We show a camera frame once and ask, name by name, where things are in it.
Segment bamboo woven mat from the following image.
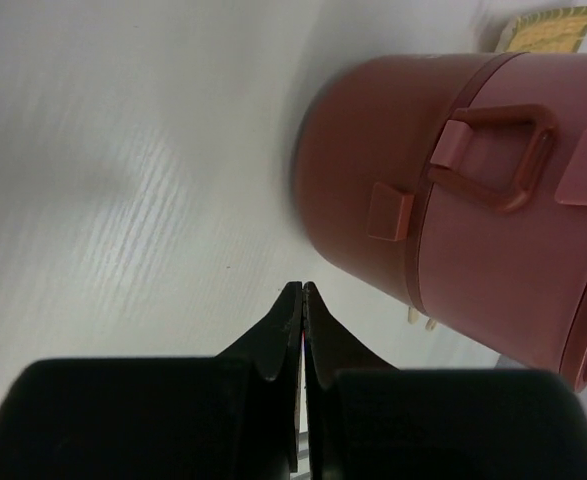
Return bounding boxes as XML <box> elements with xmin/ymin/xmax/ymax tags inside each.
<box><xmin>495</xmin><ymin>5</ymin><xmax>587</xmax><ymax>53</ymax></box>

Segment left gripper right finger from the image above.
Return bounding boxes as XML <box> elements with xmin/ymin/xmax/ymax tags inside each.
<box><xmin>303</xmin><ymin>283</ymin><xmax>587</xmax><ymax>479</ymax></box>

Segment beige spoon handle piece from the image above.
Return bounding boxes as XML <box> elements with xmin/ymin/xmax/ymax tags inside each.
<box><xmin>407</xmin><ymin>307</ymin><xmax>420</xmax><ymax>324</ymax></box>

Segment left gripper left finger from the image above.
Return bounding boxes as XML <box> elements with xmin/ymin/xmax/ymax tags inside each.
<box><xmin>0</xmin><ymin>282</ymin><xmax>303</xmax><ymax>479</ymax></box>

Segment beige spoon head piece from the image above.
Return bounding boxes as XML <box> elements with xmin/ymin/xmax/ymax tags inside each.
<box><xmin>425</xmin><ymin>319</ymin><xmax>438</xmax><ymax>332</ymax></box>

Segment pink lunch box tier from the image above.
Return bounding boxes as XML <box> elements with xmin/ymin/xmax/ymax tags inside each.
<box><xmin>418</xmin><ymin>53</ymin><xmax>587</xmax><ymax>390</ymax></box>

